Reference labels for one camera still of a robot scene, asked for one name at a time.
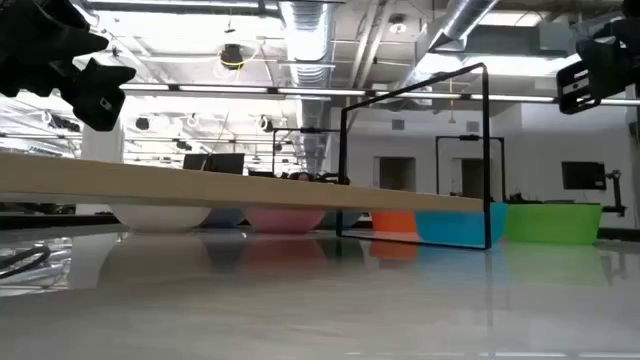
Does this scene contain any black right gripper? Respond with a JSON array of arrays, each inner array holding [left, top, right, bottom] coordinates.
[[555, 17, 640, 115]]

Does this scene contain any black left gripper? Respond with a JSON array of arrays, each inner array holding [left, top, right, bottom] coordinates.
[[0, 0, 137, 132]]

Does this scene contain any green bowl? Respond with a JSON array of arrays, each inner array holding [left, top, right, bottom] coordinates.
[[503, 203, 604, 246]]

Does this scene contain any white bowl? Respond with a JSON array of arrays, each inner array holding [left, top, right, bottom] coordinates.
[[108, 203, 212, 234]]

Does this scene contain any slate blue bowl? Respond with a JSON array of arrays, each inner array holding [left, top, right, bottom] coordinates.
[[202, 207, 246, 230]]

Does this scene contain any cyan blue bowl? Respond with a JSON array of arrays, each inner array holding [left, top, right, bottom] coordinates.
[[414, 202, 510, 249]]

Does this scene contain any light pink bowl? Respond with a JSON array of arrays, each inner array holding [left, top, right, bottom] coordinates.
[[243, 207, 327, 235]]

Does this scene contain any orange-red bowl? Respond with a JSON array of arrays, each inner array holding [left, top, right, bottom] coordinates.
[[370, 210, 419, 235]]

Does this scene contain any white pillar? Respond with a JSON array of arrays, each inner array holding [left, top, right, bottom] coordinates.
[[79, 117, 125, 217]]

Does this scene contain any wooden dish rack tray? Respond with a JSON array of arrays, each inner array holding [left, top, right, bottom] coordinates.
[[0, 62, 494, 250]]

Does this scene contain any dark desk monitor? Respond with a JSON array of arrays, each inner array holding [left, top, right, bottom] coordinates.
[[182, 152, 246, 176]]

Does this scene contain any long ceiling light bar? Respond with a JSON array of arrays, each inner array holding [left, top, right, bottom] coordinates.
[[118, 83, 640, 107]]

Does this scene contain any grey rectangular air duct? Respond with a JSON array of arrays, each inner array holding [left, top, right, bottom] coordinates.
[[432, 22, 576, 57]]

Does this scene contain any dark wall monitor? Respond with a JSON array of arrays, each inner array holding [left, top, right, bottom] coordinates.
[[561, 160, 608, 192]]

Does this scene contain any black overhead camera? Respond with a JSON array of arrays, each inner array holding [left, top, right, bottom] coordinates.
[[218, 43, 245, 70]]

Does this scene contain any round silver air duct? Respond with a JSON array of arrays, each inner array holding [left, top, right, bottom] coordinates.
[[278, 0, 346, 174], [399, 0, 501, 94]]

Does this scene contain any black metal station frame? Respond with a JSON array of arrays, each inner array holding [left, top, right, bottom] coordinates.
[[434, 133, 506, 202], [271, 126, 342, 177]]

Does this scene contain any black cable on table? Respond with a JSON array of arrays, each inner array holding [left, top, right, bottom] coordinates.
[[0, 244, 52, 280]]

